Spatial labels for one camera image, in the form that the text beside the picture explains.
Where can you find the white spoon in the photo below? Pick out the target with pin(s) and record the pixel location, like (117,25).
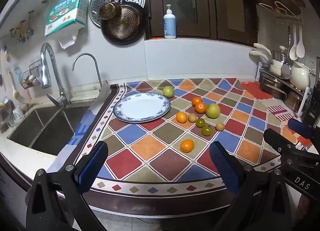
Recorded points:
(293,55)
(300,48)

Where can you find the brass colander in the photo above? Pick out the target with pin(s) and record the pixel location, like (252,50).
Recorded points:
(123,23)

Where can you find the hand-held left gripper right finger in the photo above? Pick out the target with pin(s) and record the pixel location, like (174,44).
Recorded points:
(223,168)

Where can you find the orange tangerine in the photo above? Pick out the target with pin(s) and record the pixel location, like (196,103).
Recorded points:
(200,108)
(196,100)
(187,146)
(181,117)

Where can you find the white ceramic jug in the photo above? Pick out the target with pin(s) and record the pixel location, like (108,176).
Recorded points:
(299,76)

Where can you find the steel kitchen sink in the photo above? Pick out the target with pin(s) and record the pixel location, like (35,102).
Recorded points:
(50,128)

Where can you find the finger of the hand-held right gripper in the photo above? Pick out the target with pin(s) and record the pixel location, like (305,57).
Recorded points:
(300,127)
(280,142)

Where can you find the small brass ladle pot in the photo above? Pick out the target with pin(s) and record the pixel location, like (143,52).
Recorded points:
(109,11)

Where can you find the large green apple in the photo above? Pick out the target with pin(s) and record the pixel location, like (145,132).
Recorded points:
(213,110)

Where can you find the large chrome faucet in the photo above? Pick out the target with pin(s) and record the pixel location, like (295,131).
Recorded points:
(46,71)

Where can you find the metal spatula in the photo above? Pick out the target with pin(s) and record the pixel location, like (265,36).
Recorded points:
(286,71)

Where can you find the small green apple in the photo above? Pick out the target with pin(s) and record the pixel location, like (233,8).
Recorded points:
(168,91)

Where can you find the thin gooseneck faucet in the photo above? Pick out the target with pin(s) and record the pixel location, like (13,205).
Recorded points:
(85,55)

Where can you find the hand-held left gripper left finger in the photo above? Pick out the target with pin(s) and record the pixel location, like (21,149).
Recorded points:
(92,168)

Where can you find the small green tangerine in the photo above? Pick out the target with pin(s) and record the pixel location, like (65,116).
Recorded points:
(200,123)
(207,131)

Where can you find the steel pan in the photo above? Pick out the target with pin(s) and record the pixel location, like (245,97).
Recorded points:
(271,83)

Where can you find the small tan fruit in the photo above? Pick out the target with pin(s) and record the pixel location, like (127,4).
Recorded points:
(192,118)
(220,127)

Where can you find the blue white pump bottle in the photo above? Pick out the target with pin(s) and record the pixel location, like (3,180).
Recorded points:
(170,26)

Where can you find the dark wooden cabinet doors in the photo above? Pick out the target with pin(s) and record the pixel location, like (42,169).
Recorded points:
(215,4)

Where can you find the white dish rack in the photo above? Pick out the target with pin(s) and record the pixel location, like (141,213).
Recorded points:
(308,96)

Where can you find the white bowl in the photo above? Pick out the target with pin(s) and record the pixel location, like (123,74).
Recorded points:
(276,67)

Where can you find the hanging tissue pack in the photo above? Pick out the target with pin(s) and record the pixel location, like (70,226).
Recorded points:
(66,13)

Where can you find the glass cup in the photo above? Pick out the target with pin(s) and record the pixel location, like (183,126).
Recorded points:
(18,113)

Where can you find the colourful diamond pattern tablecloth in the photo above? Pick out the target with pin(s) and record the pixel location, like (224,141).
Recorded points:
(160,163)

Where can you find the blue rimmed white plate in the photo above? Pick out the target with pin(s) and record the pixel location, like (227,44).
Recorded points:
(140,107)

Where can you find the black frying pan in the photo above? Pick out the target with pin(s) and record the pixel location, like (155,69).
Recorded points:
(142,21)

